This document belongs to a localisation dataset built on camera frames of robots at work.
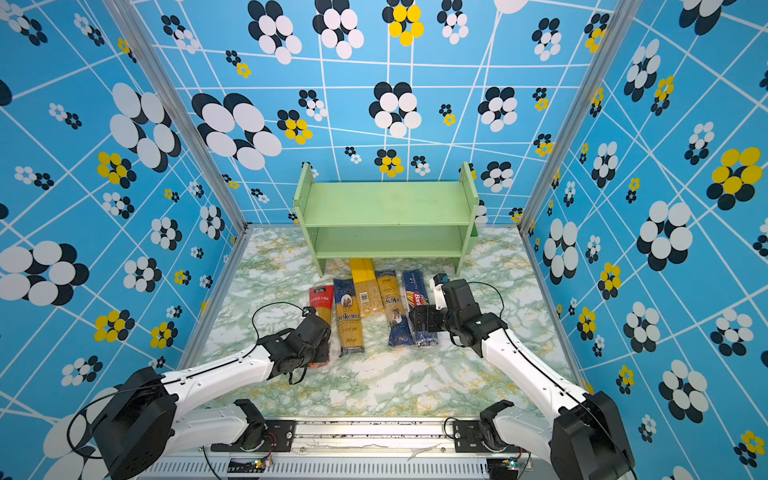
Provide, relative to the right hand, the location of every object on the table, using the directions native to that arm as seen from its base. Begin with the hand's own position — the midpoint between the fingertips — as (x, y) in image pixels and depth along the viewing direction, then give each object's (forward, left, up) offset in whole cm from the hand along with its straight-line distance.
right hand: (425, 313), depth 84 cm
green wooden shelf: (+20, +10, +18) cm, 29 cm away
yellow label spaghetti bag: (+13, +18, -7) cm, 23 cm away
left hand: (-6, +29, -8) cm, 31 cm away
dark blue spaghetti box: (+10, +2, -7) cm, 13 cm away
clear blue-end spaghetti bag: (-2, +8, -8) cm, 11 cm away
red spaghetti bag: (+8, +32, -7) cm, 34 cm away
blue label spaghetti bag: (+2, +23, -7) cm, 24 cm away
